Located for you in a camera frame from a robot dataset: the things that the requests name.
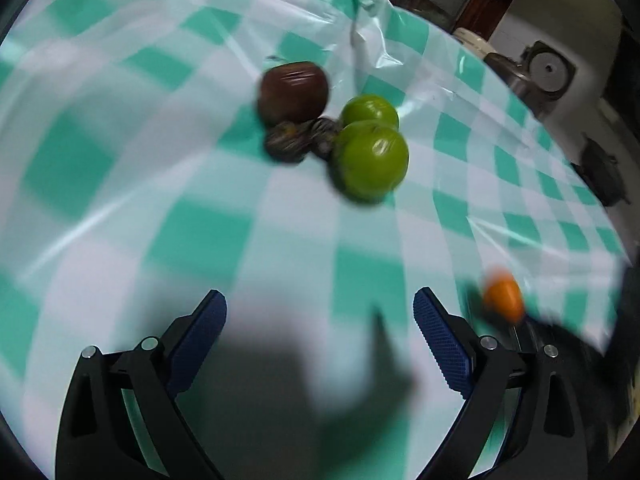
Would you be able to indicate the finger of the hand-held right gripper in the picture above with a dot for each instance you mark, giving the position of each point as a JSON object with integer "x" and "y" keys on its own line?
{"x": 560, "y": 331}

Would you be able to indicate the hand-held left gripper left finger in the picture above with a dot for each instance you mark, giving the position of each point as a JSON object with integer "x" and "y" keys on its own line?
{"x": 200, "y": 340}

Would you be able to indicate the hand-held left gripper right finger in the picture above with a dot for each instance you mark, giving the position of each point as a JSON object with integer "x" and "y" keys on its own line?
{"x": 445, "y": 340}

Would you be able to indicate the orange tangerine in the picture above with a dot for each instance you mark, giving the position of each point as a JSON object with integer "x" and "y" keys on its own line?
{"x": 502, "y": 300}

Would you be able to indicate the green tomato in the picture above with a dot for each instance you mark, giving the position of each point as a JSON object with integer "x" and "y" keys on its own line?
{"x": 370, "y": 110}
{"x": 372, "y": 165}

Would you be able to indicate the dark brown passion fruit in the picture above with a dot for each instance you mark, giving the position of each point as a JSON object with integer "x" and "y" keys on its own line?
{"x": 325, "y": 135}
{"x": 285, "y": 145}

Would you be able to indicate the brown wrinkled pomegranate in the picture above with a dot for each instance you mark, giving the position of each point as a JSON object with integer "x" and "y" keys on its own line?
{"x": 293, "y": 92}

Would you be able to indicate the green white checked tablecloth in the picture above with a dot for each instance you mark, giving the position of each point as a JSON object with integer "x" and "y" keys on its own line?
{"x": 150, "y": 210}

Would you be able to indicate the black pot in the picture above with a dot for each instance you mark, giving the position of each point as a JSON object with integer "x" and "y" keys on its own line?
{"x": 605, "y": 170}

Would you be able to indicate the dark metal pan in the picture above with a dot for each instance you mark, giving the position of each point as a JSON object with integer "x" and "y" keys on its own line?
{"x": 510, "y": 77}

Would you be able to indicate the grey round-dial appliance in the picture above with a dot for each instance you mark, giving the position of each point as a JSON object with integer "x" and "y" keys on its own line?
{"x": 547, "y": 67}

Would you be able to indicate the white rice cooker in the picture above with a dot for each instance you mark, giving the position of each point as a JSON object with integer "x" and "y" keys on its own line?
{"x": 472, "y": 40}

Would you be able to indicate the wooden door frame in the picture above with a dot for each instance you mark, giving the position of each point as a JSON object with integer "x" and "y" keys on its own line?
{"x": 487, "y": 0}

